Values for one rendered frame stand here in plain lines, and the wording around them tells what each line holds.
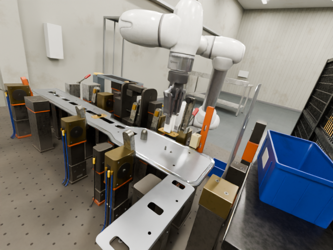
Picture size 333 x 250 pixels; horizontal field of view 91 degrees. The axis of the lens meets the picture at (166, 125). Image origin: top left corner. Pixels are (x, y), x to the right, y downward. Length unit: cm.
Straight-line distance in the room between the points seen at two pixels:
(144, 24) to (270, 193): 63
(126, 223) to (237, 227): 26
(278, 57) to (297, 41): 89
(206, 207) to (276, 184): 20
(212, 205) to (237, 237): 9
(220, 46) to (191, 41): 54
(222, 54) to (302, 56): 921
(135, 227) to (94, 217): 43
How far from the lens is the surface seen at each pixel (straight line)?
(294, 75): 1020
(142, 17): 62
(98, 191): 84
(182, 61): 58
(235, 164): 60
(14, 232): 90
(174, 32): 58
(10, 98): 142
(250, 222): 51
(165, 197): 51
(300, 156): 85
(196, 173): 62
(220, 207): 50
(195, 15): 59
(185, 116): 80
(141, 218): 46
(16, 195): 104
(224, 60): 112
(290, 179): 55
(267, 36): 1054
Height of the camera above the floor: 136
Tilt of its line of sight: 22 degrees down
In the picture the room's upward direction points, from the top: 10 degrees clockwise
